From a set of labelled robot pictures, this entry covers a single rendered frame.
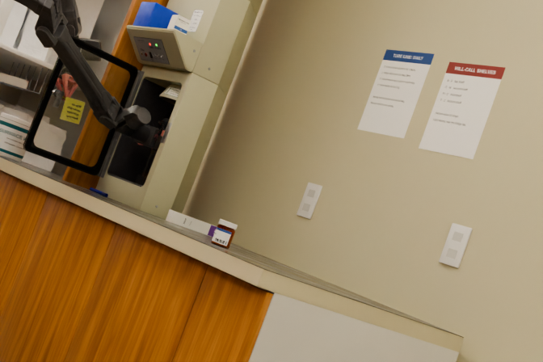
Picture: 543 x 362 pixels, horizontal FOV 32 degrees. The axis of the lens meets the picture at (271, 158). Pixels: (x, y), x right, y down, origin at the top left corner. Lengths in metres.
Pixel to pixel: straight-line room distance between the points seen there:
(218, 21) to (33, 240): 0.90
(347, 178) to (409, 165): 0.25
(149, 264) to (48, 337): 0.45
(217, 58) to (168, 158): 0.36
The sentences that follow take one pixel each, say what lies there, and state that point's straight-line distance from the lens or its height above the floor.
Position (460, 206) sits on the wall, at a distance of 2.62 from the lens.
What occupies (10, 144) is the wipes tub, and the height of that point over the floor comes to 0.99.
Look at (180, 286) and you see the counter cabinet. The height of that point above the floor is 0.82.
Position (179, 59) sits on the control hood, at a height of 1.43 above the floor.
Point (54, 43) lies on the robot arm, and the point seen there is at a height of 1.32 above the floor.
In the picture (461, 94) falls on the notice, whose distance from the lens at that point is 2.76.
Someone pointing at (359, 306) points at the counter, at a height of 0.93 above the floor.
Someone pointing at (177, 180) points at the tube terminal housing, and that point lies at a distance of 3.04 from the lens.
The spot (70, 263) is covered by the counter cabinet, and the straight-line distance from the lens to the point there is 2.69.
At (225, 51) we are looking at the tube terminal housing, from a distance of 3.08.
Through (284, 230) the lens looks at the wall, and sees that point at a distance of 3.09.
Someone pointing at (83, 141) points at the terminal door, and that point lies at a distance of 3.19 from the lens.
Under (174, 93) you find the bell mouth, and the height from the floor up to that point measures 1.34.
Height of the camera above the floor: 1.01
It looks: 4 degrees up
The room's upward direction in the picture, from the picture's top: 21 degrees clockwise
